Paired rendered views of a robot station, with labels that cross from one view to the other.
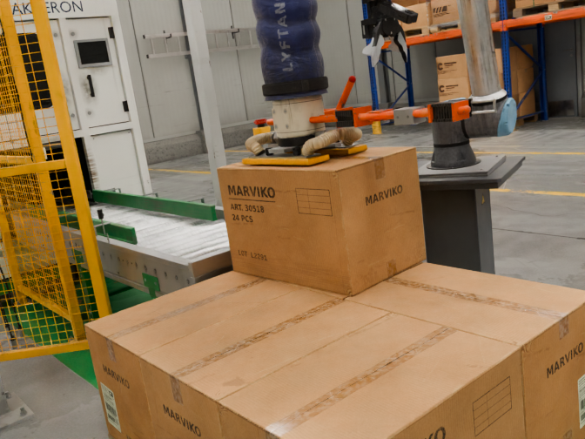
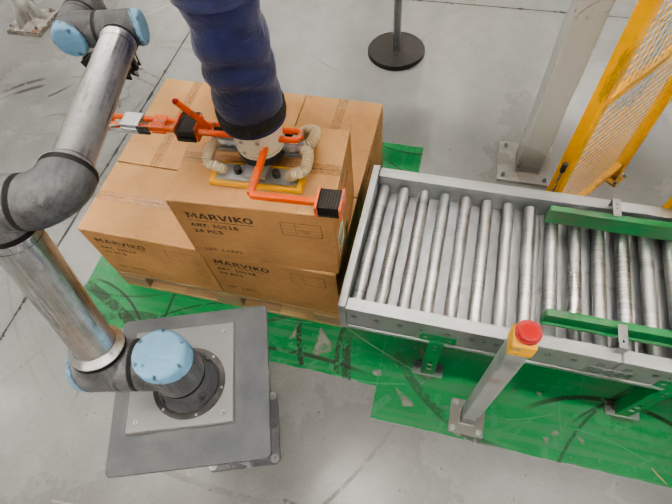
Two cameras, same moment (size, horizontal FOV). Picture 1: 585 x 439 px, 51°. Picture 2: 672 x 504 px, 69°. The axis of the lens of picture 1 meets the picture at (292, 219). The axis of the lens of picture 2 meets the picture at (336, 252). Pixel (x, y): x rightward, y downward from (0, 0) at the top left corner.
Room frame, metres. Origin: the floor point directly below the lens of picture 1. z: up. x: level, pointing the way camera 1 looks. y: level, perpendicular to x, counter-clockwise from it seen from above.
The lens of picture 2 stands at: (3.31, -0.54, 2.30)
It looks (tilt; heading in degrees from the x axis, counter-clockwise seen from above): 59 degrees down; 148
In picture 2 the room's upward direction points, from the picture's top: 8 degrees counter-clockwise
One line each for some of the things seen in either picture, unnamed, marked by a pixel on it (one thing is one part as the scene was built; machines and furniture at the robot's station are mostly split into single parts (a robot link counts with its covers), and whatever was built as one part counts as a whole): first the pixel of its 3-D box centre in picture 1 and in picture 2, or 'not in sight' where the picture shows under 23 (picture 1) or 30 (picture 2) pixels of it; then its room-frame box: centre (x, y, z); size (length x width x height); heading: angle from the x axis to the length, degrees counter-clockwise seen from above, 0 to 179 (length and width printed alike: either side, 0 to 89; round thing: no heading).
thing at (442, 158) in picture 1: (452, 152); (184, 377); (2.61, -0.72, 0.82); 0.19 x 0.19 x 0.10
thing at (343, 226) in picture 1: (319, 212); (270, 197); (2.15, -0.10, 0.74); 0.60 x 0.40 x 0.40; 42
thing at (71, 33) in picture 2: not in sight; (78, 28); (1.95, -0.40, 1.53); 0.12 x 0.12 x 0.09; 52
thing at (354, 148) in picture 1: (321, 145); (257, 174); (2.21, -0.14, 0.97); 0.34 x 0.10 x 0.05; 41
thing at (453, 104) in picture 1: (448, 111); not in sight; (1.70, -0.46, 1.08); 0.08 x 0.07 x 0.05; 41
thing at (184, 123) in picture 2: (353, 117); (189, 126); (1.96, -0.24, 1.08); 0.10 x 0.08 x 0.06; 131
